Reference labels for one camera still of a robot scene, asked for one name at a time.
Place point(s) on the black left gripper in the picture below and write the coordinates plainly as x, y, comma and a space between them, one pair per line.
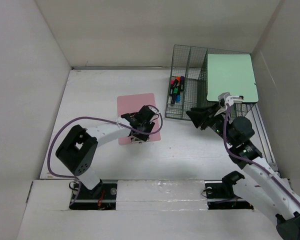
140, 136

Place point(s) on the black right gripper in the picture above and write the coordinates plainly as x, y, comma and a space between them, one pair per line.
198, 115

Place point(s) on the pink clipboard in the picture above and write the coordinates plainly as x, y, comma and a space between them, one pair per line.
133, 103

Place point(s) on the green capped black highlighter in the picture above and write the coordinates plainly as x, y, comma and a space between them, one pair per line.
175, 95

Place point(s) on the green clipboard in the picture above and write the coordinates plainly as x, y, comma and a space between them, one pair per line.
231, 73

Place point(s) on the purple capped black highlighter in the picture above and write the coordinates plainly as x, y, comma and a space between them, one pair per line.
182, 83

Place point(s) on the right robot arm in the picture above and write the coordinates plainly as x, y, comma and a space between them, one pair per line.
257, 183

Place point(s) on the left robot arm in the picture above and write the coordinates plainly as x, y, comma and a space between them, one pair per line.
78, 148

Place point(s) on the pink capped black highlighter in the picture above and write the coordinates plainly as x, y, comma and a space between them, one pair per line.
170, 90

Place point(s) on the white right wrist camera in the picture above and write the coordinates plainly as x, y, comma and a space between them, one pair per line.
227, 100

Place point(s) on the green wire mesh organizer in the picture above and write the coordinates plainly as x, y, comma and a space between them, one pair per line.
191, 62

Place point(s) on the black mounting rail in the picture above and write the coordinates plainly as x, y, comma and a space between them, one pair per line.
153, 195

